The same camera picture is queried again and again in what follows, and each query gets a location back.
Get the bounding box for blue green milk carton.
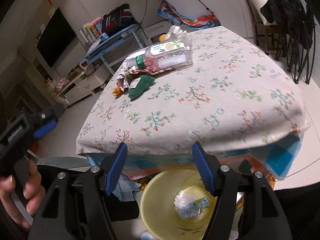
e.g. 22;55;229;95
177;197;210;219

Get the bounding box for green snack packet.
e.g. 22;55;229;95
128;75;155;99

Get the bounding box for red snack wrapper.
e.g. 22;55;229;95
116;65;174;91

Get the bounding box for clear plastic water bottle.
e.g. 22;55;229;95
123;38;192;72

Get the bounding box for white tissue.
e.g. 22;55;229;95
165;25;187;41

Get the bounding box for yellow plastic trash basin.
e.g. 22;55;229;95
140;164;217;239

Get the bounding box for person's left hand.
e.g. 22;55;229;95
0;159;46;229

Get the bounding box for white tv cabinet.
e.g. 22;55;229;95
54;66;111;107

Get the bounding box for blue checkered under cloth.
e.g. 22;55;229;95
76;129;304;180

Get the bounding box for floral white tablecloth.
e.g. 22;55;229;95
76;27;308;155

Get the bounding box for pink kettlebell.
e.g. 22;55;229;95
79;59;95;76

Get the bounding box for blue children's study desk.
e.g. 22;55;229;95
79;23;146;75

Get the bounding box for row of books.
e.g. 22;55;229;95
79;21;102;44

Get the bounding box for yellow mango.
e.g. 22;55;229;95
159;34;167;42

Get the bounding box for dark striped backpack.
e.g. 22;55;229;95
101;3;135;37

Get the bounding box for wooden chair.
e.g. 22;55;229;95
245;0;281;55

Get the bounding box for black folding chairs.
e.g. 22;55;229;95
260;0;316;85

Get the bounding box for colourful hanging tote bag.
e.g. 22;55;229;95
157;0;221;30

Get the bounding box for black wall television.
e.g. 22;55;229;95
36;8;76;68

